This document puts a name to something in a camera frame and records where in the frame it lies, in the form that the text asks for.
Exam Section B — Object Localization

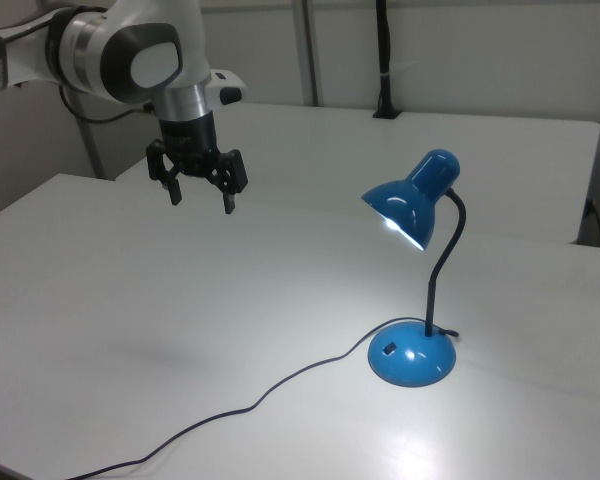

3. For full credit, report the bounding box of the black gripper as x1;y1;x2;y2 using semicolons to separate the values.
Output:
145;110;250;216

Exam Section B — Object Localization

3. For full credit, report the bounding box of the blue gooseneck desk lamp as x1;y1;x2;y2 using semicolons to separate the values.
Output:
360;147;468;389

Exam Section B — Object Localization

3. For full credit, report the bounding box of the white desk with side panel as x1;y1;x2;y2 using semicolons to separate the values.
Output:
114;102;600;245

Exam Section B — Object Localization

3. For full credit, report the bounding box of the black clamped pole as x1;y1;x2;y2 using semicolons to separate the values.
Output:
371;0;402;120

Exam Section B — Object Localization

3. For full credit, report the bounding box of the grey partition frame post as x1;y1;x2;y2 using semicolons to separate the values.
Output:
67;87;107;180
290;0;327;107

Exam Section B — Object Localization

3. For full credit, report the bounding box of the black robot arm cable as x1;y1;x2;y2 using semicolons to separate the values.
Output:
55;84;156;125

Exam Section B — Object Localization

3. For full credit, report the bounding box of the black lamp power cord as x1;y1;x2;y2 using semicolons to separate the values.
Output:
77;316;462;480

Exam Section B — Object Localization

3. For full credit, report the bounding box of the black wall socket cable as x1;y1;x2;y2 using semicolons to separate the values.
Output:
583;198;600;249

